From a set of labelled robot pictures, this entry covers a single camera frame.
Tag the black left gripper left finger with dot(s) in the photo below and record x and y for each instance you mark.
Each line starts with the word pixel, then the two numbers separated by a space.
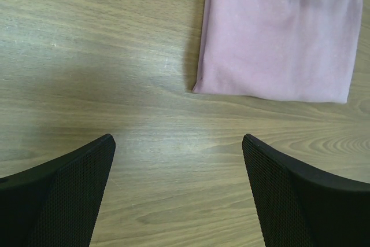
pixel 57 203

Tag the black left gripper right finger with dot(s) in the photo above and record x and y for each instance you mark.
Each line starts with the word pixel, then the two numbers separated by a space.
pixel 300 205

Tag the dusty pink graphic t-shirt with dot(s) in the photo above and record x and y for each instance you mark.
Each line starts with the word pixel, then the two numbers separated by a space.
pixel 283 50

